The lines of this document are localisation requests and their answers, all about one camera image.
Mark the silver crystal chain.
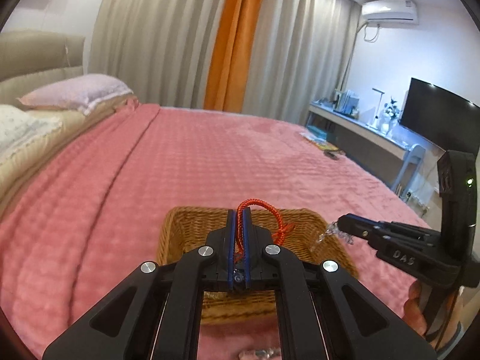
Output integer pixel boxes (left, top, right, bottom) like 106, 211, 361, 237
309, 221, 356, 254

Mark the red braided cord bracelet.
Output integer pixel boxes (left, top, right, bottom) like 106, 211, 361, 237
232, 198, 296, 271

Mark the person's right hand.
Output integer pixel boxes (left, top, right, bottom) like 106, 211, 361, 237
402, 281, 427, 336

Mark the brown wicker basket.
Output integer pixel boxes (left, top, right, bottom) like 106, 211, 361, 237
155, 205, 361, 325

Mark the light blue chair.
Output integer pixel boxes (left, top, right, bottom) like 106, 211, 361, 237
390, 144, 425, 199

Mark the pink plush blanket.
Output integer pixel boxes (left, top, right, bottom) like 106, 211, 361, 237
1, 104, 422, 356

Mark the white desk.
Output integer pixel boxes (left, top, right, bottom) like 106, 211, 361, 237
305, 98, 418, 192

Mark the black monitor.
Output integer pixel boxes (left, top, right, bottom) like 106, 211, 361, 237
400, 78, 480, 155

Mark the white desk lamp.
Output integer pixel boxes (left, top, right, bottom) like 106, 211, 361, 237
368, 88, 385, 129

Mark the white flower vase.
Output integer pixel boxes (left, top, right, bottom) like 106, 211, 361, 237
380, 97, 400, 135

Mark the beige quilt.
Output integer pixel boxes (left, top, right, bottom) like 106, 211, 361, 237
1, 94, 135, 207

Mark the white floral pillow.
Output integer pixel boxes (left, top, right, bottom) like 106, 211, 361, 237
0, 105, 63, 164

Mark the orange curtain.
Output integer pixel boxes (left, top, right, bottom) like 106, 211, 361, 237
203, 0, 262, 113

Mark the lavender pillow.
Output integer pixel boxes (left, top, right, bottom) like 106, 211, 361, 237
19, 74, 133, 116

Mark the white air conditioner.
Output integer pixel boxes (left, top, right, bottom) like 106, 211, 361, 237
361, 0, 418, 24

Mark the beige padded headboard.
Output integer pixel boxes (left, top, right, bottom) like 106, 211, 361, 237
1, 30, 85, 109

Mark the beige curtain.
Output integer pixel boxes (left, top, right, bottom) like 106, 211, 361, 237
89, 0, 360, 124

